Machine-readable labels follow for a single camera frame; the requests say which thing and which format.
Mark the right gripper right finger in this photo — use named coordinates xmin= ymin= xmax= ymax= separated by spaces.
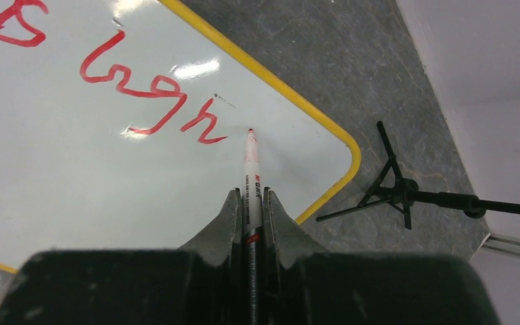
xmin=263 ymin=187 xmax=329 ymax=269

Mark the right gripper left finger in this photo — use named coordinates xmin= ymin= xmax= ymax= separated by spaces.
xmin=179 ymin=188 xmax=242 ymax=265

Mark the red whiteboard marker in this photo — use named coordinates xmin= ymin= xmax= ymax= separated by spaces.
xmin=242 ymin=129 xmax=263 ymax=324

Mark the yellow framed whiteboard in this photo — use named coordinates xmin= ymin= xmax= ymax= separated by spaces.
xmin=0 ymin=1 xmax=361 ymax=270

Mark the silver microphone on tripod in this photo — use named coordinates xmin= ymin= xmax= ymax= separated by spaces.
xmin=316 ymin=121 xmax=520 ymax=230

